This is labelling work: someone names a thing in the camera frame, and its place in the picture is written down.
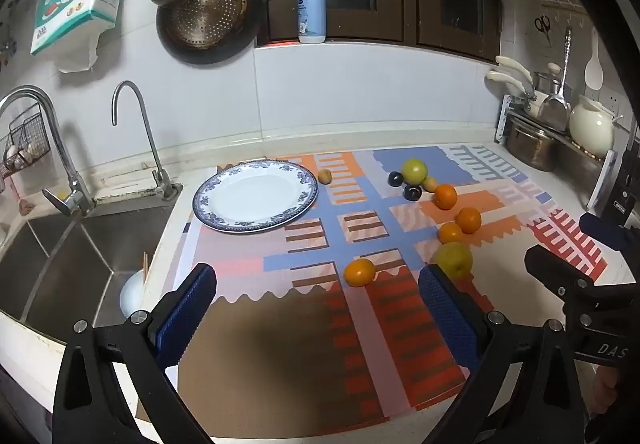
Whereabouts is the steel spatula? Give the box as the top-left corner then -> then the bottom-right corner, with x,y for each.
539,26 -> 573,132

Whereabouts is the person's right hand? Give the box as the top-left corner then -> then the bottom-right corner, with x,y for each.
591,364 -> 628,417

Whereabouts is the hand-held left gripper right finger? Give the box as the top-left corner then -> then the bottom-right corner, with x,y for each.
418,264 -> 586,444

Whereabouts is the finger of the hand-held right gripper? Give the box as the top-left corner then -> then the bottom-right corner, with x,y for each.
579,212 -> 640,252
524,244 -> 640,310

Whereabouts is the wire basket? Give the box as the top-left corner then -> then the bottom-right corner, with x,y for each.
0,104 -> 51,180

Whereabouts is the large steel faucet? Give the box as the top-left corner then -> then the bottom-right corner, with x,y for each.
0,85 -> 96,217

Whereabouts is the blue rimmed white plate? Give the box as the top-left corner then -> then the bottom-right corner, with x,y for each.
192,161 -> 319,233

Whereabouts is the steel dish rack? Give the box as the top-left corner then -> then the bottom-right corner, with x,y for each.
494,94 -> 618,212

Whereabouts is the orange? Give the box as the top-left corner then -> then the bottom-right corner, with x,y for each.
438,222 -> 464,245
433,184 -> 458,211
343,258 -> 377,288
455,207 -> 482,235

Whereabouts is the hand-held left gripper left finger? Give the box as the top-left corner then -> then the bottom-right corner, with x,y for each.
52,262 -> 218,444

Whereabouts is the steel sink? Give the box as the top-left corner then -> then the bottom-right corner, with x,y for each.
0,201 -> 176,340

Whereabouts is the white ceramic pot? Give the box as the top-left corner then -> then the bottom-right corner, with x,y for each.
569,95 -> 615,157

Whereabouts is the yellow green apple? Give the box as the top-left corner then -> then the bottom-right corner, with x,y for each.
433,242 -> 474,281

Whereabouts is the white rice spoon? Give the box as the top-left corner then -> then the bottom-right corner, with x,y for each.
584,26 -> 603,90

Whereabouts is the colourful patterned mat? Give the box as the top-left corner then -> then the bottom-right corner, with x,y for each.
135,144 -> 608,425

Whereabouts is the white wall outlet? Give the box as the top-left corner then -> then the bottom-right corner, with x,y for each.
602,91 -> 626,115

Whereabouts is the brass colander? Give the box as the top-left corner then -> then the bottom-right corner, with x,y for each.
167,0 -> 248,50

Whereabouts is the thin gooseneck faucet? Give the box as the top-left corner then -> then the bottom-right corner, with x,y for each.
111,80 -> 183,201

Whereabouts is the black appliance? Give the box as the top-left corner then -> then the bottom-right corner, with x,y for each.
597,124 -> 640,226

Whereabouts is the white bowl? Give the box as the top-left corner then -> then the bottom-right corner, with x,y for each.
119,269 -> 147,319

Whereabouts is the small lidded steel pot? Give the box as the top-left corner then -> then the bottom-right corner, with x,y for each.
532,63 -> 563,97

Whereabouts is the steel stock pot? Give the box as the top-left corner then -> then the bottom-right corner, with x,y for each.
506,116 -> 561,172

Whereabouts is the white blue pump bottle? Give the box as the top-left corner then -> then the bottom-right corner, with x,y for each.
298,0 -> 327,45

